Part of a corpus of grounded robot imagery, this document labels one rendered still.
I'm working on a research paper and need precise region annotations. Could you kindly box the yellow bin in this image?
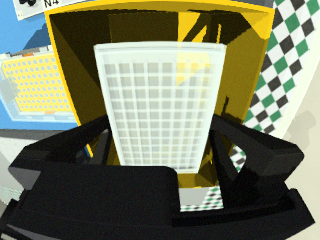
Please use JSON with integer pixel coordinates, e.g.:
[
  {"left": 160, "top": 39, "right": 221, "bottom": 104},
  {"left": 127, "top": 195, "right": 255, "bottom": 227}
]
[{"left": 44, "top": 0, "right": 275, "bottom": 189}]

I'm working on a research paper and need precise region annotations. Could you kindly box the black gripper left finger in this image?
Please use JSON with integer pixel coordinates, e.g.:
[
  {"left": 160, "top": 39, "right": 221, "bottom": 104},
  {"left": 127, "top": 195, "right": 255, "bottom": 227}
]
[{"left": 17, "top": 114, "right": 113, "bottom": 165}]

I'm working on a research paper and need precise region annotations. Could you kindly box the blue bench mat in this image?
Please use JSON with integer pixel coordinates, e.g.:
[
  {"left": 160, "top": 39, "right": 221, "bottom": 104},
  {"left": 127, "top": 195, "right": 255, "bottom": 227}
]
[{"left": 0, "top": 0, "right": 78, "bottom": 130}]

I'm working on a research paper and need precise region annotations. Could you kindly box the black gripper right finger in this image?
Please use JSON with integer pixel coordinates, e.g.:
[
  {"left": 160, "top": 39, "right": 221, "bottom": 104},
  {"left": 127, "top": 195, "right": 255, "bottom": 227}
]
[{"left": 208, "top": 113, "right": 305, "bottom": 208}]

